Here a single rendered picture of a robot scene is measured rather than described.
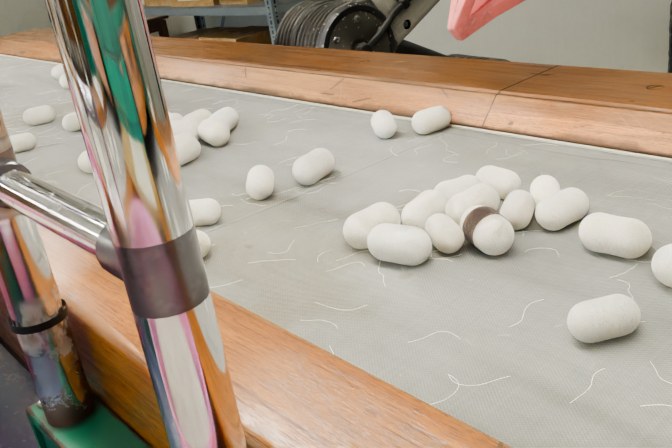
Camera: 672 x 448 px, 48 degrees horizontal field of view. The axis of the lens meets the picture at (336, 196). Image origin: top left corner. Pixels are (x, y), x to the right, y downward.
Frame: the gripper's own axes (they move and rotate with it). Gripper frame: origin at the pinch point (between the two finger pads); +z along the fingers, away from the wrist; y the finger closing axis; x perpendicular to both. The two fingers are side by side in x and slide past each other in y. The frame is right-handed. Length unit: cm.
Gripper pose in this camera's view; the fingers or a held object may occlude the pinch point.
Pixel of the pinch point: (460, 25)
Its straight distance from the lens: 57.1
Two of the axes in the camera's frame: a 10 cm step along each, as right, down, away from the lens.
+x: 5.9, 4.9, 6.4
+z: -4.9, 8.5, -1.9
